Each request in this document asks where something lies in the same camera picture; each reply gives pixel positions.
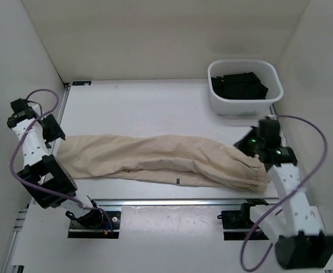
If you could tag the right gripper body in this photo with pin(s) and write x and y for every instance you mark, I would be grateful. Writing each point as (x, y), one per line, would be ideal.
(249, 143)

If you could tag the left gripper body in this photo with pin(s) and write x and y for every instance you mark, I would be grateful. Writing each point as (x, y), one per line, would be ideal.
(50, 133)

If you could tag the beige trousers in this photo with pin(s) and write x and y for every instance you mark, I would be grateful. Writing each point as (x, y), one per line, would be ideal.
(186, 161)

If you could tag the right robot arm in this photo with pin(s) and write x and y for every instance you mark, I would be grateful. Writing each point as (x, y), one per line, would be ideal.
(296, 236)

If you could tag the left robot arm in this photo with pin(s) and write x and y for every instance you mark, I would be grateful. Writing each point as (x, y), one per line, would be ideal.
(45, 178)

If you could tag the black folded trousers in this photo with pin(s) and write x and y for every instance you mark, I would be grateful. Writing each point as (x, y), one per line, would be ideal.
(243, 86)

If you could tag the white plastic basket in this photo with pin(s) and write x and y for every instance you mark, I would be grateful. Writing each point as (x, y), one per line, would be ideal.
(262, 69)

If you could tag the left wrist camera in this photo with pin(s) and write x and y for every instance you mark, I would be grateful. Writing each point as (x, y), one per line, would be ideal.
(21, 109)

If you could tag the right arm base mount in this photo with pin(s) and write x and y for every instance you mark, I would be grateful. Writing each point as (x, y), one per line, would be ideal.
(236, 223)

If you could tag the aluminium left rail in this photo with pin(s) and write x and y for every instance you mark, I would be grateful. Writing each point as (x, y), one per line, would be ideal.
(21, 213)

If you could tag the aluminium front rail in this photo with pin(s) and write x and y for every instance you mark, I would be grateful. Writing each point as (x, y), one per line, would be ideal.
(168, 202)

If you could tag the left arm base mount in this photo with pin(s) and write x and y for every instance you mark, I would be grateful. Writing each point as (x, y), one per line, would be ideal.
(95, 225)

